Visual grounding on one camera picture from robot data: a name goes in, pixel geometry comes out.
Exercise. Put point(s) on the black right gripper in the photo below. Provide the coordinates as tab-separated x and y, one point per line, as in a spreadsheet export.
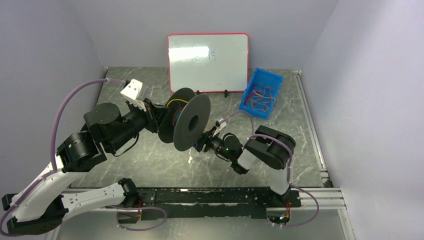
205	140

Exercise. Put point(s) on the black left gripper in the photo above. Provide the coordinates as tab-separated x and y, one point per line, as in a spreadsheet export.
154	117

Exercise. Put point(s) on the black perforated cable spool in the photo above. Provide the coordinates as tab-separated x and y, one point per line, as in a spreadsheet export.
186	119

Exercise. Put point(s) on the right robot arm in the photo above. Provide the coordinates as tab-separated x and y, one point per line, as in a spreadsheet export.
267	145

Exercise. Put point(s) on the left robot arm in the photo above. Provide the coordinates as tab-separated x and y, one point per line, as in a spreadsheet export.
42	206

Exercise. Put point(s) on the blue plastic bin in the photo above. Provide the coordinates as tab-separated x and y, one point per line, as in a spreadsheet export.
261	93

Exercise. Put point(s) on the red framed whiteboard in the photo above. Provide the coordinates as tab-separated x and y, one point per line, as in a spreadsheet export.
208	62

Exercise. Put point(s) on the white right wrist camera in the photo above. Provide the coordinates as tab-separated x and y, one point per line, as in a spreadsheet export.
220	124

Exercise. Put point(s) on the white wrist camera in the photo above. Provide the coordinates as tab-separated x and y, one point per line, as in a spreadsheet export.
220	124
134	93

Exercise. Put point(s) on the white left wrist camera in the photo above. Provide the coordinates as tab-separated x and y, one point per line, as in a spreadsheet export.
134	93

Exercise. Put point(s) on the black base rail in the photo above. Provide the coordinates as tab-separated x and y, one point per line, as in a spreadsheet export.
213	202

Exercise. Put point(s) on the aluminium frame rail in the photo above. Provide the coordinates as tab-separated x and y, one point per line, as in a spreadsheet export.
328	196

